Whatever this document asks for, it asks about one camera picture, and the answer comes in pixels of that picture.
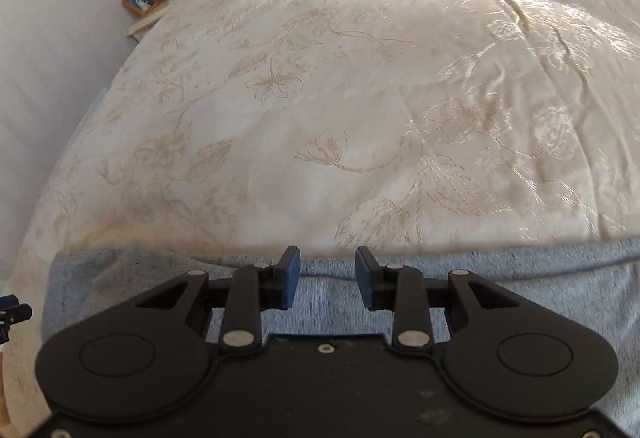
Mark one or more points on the white bedside table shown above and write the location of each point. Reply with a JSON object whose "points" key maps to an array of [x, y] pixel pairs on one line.
{"points": [[138, 30]]}

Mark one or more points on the cream embroidered bedspread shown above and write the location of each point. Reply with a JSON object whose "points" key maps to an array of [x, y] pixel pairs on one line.
{"points": [[244, 126]]}

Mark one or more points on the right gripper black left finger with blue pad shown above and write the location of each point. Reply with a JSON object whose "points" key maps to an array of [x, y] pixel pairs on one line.
{"points": [[254, 289]]}

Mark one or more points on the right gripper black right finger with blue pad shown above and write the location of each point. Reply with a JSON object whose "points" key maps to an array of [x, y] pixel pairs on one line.
{"points": [[401, 290]]}

